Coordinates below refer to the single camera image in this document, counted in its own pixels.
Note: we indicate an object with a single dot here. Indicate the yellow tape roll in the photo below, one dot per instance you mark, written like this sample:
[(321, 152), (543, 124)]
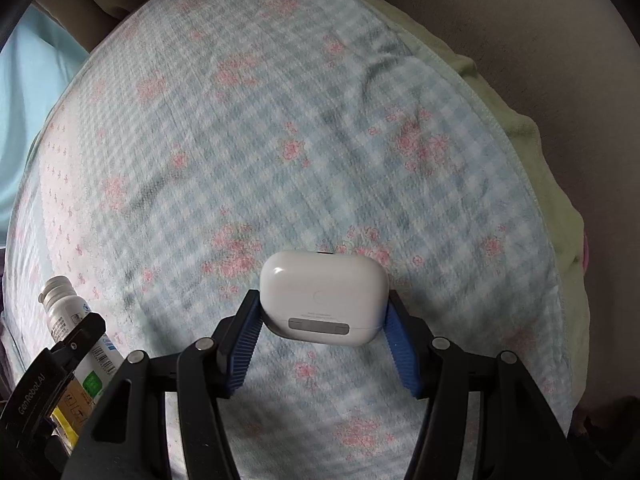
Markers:
[(68, 424)]

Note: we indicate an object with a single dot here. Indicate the green mattress pad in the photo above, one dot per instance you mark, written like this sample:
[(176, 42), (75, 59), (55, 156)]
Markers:
[(563, 221)]

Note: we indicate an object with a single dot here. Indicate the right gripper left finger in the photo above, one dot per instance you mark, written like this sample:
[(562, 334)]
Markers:
[(125, 438)]

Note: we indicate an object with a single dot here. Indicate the light blue hanging cloth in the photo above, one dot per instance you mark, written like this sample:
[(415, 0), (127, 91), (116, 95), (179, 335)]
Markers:
[(37, 63)]

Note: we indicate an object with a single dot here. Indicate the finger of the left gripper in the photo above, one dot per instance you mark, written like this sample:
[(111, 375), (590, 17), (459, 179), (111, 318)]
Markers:
[(70, 351)]

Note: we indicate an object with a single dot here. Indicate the brown cardboard box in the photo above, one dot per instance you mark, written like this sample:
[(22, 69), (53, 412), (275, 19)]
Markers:
[(75, 405)]

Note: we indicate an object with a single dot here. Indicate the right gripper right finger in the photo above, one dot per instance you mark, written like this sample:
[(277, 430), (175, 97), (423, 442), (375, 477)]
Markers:
[(518, 436)]

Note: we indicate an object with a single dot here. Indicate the blue checkered bed sheet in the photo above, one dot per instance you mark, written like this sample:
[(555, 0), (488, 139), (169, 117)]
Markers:
[(202, 137)]

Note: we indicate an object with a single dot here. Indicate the white earbuds case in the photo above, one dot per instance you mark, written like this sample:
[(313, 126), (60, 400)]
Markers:
[(324, 298)]

